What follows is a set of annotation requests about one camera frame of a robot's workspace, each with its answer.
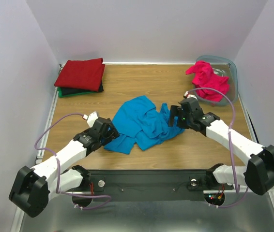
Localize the blue t-shirt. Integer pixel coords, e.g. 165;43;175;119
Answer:
104;95;184;154

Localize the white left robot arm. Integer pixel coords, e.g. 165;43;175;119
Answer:
8;113;119;218

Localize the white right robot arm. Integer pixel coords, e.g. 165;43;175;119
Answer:
168;95;274;195

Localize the pink crumpled t-shirt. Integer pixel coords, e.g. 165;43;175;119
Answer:
185;60;229;102

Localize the black folded t-shirt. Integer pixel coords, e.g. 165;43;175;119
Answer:
59;82;104;97

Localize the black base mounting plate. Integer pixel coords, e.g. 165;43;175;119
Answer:
89;169;233;202

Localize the green folded t-shirt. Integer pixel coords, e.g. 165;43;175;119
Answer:
58;87;93;98

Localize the red folded t-shirt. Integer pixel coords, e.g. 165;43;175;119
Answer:
54;58;105;91

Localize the clear plastic bin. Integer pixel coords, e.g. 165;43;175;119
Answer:
196;55;238;103

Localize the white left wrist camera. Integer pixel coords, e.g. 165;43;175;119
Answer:
82;111;99;128

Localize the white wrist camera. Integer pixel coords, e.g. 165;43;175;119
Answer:
82;111;99;128
183;91;198;100

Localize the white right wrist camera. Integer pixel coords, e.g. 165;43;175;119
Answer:
183;91;198;100

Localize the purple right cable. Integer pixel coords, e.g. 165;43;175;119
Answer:
187;87;249;209

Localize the purple cable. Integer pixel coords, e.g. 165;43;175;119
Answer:
34;112;112;210
187;87;249;209

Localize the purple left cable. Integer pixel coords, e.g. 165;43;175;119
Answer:
34;112;112;210

